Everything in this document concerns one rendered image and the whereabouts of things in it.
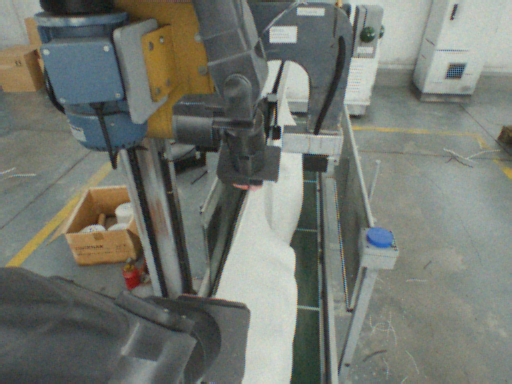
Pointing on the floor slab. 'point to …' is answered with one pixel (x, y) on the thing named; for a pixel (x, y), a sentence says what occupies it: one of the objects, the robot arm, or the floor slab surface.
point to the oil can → (131, 274)
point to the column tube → (153, 179)
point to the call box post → (356, 321)
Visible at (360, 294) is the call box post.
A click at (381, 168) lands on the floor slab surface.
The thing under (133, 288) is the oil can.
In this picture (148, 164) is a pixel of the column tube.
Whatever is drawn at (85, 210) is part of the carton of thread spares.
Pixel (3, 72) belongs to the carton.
